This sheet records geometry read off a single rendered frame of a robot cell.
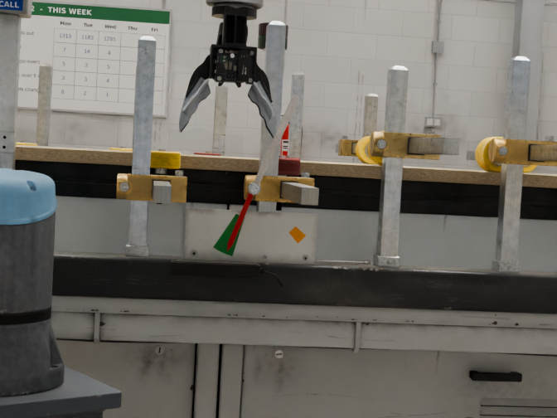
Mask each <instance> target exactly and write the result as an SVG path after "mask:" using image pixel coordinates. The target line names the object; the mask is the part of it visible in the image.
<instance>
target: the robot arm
mask: <svg viewBox="0 0 557 418"><path fill-rule="evenodd" d="M206 4H207V5H208V6H210V7H212V12H211V15H212V16H213V17H216V18H221V19H223V22H221V23H220V26H219V31H218V37H217V42H216V44H211V47H210V55H208V56H207V57H206V58H205V60H204V62H203V63H202V64H201V65H199V66H198V67H197V68H196V69H195V71H194V72H193V74H192V76H191V79H190V82H189V85H188V88H187V91H186V96H185V99H184V102H183V105H182V110H181V113H180V117H179V131H180V132H182V130H183V129H184V128H185V127H186V125H187V124H188V123H189V119H190V117H191V115H192V114H193V113H195V112H196V109H197V106H198V104H199V103H200V102H201V101H202V100H204V99H206V97H207V96H208V95H209V94H210V92H211V90H210V86H209V84H208V82H209V80H208V79H213V80H214V81H215V82H219V83H218V86H222V85H223V83H224V82H226V83H235V84H236V85H237V87H238V88H240V87H241V83H244V82H245V84H247V85H251V87H250V89H249V93H248V96H249V99H250V100H251V101H252V102H253V103H254V104H256V105H257V107H258V108H259V114H260V116H261V117H262V118H263V119H264V122H265V126H266V129H267V130H268V131H269V133H270V134H271V136H272V138H274V137H275V134H276V118H275V113H274V104H273V103H272V102H273V101H272V99H271V93H270V87H269V80H268V77H267V75H266V74H265V73H264V71H263V70H261V69H260V68H259V66H258V64H257V47H253V46H246V42H247V38H248V27H247V20H255V19H257V10H259V9H260V8H262V7H263V4H264V0H206ZM209 77H210V78H209ZM56 208H57V200H56V186H55V183H54V181H53V180H52V179H51V178H50V177H48V176H47V175H45V174H42V173H35V172H30V171H24V170H12V169H9V168H3V166H2V164H1V162H0V397H9V396H25V395H31V394H37V393H41V392H44V391H49V390H52V389H55V388H57V387H58V386H60V385H62V384H63V382H64V370H65V367H64V363H63V360H62V357H61V353H60V350H59V347H58V344H57V341H56V337H55V334H54V332H53V329H52V326H51V300H52V281H53V262H54V244H55V224H56Z"/></svg>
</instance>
